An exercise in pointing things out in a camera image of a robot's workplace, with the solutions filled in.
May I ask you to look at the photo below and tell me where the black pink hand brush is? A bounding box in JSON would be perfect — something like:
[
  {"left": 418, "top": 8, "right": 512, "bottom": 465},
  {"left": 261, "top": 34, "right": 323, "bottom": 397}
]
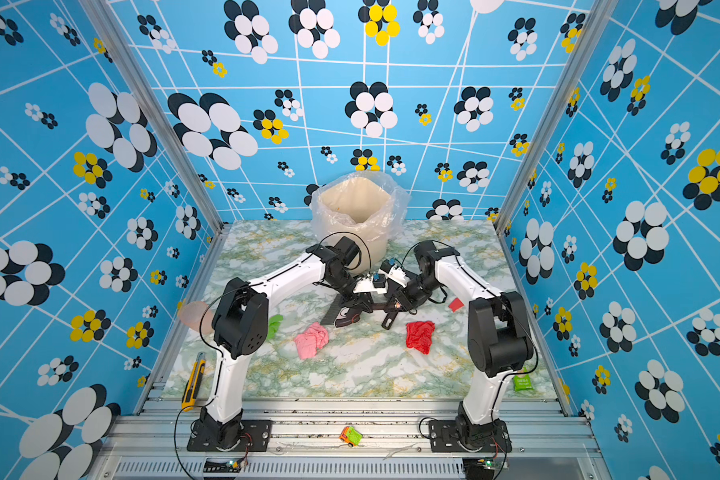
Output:
[{"left": 320, "top": 295, "right": 373, "bottom": 328}]

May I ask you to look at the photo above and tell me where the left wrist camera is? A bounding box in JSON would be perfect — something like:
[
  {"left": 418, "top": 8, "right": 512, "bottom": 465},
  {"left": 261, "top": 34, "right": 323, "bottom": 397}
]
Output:
[{"left": 353, "top": 272, "right": 388, "bottom": 295}]

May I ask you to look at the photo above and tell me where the green crumpled paper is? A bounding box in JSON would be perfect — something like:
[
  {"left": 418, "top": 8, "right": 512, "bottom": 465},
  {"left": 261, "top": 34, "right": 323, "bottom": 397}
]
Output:
[{"left": 266, "top": 314, "right": 284, "bottom": 341}]

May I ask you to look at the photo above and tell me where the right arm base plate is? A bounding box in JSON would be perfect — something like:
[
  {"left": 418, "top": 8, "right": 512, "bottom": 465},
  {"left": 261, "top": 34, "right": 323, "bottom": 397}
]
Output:
[{"left": 426, "top": 417, "right": 513, "bottom": 455}]

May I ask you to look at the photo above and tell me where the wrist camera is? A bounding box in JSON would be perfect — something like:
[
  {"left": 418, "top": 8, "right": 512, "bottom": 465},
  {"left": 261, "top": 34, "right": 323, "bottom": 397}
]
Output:
[
  {"left": 353, "top": 272, "right": 388, "bottom": 295},
  {"left": 380, "top": 259, "right": 410, "bottom": 287}
]

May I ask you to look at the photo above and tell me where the small green orange toy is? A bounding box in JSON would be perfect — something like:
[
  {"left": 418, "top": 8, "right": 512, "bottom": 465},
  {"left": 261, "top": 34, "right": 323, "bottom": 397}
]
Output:
[{"left": 339, "top": 426, "right": 363, "bottom": 447}]

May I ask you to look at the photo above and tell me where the beige trash bin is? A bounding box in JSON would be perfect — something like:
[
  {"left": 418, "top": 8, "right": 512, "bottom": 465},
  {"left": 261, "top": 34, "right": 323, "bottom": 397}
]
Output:
[{"left": 311, "top": 171, "right": 396, "bottom": 274}]

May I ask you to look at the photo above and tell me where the red crumpled paper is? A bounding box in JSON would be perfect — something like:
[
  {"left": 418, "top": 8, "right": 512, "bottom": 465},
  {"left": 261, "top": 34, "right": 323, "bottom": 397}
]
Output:
[{"left": 406, "top": 321, "right": 436, "bottom": 355}]

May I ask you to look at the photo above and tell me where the black dustpan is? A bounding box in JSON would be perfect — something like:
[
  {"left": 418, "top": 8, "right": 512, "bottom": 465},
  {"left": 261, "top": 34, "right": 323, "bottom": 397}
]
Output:
[{"left": 372, "top": 299, "right": 406, "bottom": 330}]

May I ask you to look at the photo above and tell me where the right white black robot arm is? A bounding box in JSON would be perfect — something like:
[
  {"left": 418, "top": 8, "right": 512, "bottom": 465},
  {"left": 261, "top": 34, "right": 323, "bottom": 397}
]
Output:
[{"left": 380, "top": 240, "right": 538, "bottom": 453}]

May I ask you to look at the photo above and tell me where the aluminium frame rail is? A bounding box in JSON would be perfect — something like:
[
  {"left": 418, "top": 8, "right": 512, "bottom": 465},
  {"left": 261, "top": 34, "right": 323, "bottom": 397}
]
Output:
[{"left": 91, "top": 399, "right": 609, "bottom": 479}]

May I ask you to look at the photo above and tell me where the yellow utility knife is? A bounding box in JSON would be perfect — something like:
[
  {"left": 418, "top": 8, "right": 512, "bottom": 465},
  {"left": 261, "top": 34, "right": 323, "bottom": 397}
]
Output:
[{"left": 181, "top": 352, "right": 206, "bottom": 411}]

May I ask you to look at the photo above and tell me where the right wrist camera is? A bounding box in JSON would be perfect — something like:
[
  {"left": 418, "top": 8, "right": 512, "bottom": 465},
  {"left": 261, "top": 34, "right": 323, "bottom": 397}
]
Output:
[{"left": 380, "top": 259, "right": 410, "bottom": 287}]

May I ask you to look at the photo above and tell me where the green packet right edge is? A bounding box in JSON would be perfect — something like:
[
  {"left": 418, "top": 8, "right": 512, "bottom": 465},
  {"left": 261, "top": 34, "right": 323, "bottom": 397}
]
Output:
[{"left": 512, "top": 373, "right": 534, "bottom": 392}]

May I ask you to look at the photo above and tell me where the pink crumpled paper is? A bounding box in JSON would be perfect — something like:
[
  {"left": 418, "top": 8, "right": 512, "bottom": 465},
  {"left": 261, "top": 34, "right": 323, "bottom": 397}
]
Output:
[{"left": 294, "top": 323, "right": 329, "bottom": 360}]

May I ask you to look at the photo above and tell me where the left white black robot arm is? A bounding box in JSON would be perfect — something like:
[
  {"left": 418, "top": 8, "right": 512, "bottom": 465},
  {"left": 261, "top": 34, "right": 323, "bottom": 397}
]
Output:
[{"left": 193, "top": 233, "right": 373, "bottom": 451}]

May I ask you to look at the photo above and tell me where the pink translucent cup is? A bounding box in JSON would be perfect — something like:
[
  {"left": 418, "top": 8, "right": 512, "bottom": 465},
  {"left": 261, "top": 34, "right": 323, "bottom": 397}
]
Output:
[{"left": 178, "top": 301, "right": 214, "bottom": 335}]

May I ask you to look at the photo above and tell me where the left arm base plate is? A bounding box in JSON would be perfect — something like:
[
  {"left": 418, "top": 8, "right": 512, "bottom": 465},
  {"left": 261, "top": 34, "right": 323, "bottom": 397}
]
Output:
[{"left": 187, "top": 420, "right": 273, "bottom": 453}]

